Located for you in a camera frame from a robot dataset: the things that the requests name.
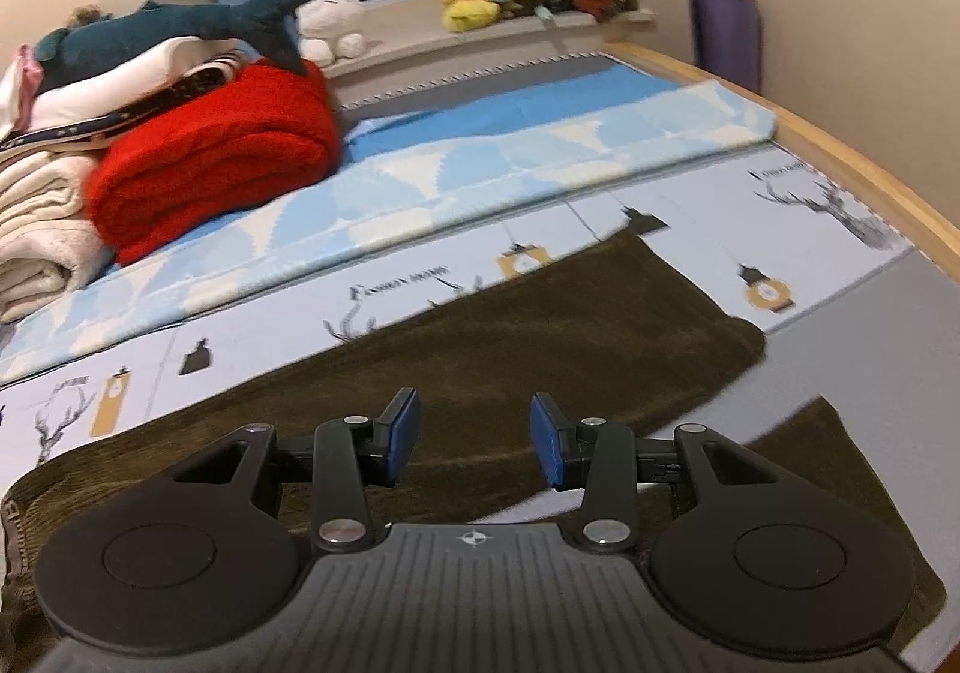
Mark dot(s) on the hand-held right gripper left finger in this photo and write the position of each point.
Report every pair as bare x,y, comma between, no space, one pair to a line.
406,434

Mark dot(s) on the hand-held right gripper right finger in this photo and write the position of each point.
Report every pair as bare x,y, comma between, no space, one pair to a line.
546,442

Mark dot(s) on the deer print bed sheet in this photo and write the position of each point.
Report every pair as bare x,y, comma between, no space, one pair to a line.
675,223

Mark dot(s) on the light blue patterned blanket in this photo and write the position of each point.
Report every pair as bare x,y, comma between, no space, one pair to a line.
450,171

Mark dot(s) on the red folded blanket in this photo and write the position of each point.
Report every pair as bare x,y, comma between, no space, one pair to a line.
217,148

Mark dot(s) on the grey mattress pad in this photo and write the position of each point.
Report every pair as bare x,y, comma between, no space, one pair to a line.
487,77

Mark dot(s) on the white windowsill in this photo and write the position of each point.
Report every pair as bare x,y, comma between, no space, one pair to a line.
450,39

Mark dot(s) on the white plush toy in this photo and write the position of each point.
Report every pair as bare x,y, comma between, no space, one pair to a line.
330,17

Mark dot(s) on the cream folded quilt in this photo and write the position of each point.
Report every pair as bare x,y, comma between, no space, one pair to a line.
37,223

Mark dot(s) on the purple box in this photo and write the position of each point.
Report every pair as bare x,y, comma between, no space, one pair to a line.
724,43

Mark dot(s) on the dark star-print cloth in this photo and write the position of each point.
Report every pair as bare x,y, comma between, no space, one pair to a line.
75,129

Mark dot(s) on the stack of folded pillows and sheets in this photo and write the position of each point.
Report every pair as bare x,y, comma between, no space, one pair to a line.
150,62

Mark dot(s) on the dark teal shark plush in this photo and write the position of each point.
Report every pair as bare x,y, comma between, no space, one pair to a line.
187,17

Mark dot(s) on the pink cloth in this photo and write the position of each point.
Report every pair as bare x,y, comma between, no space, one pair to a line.
26,73

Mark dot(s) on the wooden bed frame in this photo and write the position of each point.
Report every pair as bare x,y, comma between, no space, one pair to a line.
862,148

